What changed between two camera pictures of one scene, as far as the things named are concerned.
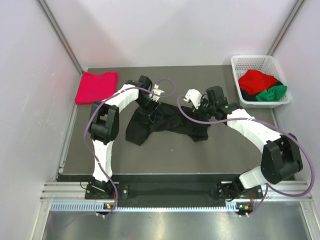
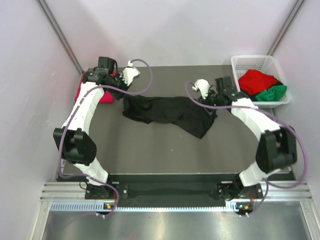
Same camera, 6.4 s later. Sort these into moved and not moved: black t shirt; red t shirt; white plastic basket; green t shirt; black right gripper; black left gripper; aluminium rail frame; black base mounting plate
Moved: black right gripper; black t shirt; black left gripper
Not moved: green t shirt; white plastic basket; red t shirt; aluminium rail frame; black base mounting plate
